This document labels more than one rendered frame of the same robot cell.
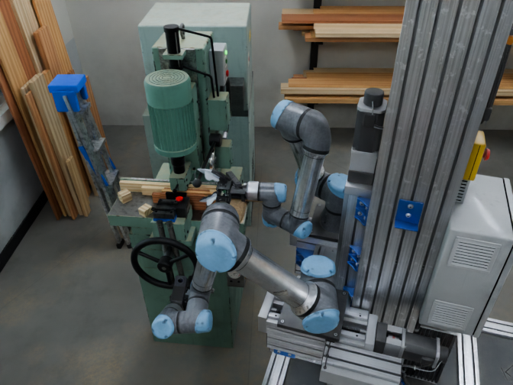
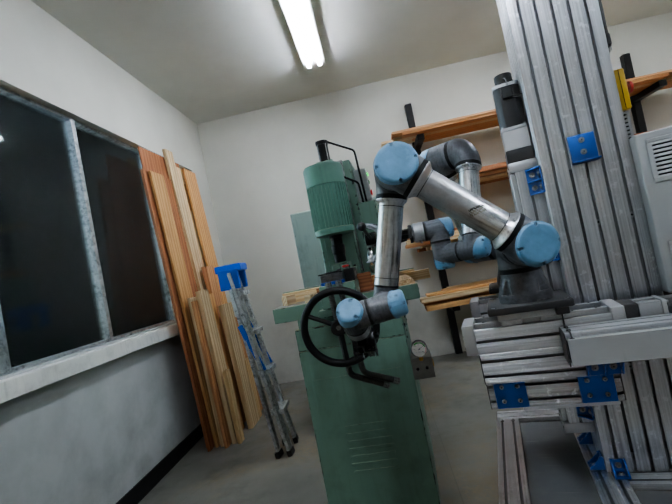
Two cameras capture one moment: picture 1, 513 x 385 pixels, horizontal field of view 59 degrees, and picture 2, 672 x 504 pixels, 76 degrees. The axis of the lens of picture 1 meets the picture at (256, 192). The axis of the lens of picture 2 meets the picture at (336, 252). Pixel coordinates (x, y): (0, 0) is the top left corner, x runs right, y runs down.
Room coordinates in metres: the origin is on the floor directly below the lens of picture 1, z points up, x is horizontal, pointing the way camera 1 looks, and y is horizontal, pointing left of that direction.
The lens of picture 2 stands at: (-0.23, 0.27, 1.03)
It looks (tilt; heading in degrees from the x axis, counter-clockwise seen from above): 2 degrees up; 2
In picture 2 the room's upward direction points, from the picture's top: 11 degrees counter-clockwise
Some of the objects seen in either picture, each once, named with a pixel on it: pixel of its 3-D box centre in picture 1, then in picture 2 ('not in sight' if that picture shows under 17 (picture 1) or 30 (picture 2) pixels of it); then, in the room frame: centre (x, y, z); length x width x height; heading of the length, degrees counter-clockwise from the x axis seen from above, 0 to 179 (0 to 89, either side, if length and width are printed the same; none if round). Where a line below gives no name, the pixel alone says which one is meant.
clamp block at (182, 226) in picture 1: (172, 221); (341, 293); (1.46, 0.35, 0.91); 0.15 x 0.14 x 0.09; 83
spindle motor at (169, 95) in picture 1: (172, 114); (328, 200); (1.65, 0.34, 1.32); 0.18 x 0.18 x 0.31
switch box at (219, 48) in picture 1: (218, 64); (363, 186); (1.96, 0.16, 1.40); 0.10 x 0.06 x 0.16; 173
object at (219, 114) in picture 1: (219, 111); (370, 217); (1.85, 0.16, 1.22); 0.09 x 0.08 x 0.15; 173
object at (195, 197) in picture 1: (183, 201); (348, 284); (1.57, 0.32, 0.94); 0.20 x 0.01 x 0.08; 83
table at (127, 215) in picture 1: (179, 216); (346, 302); (1.55, 0.34, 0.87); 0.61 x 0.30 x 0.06; 83
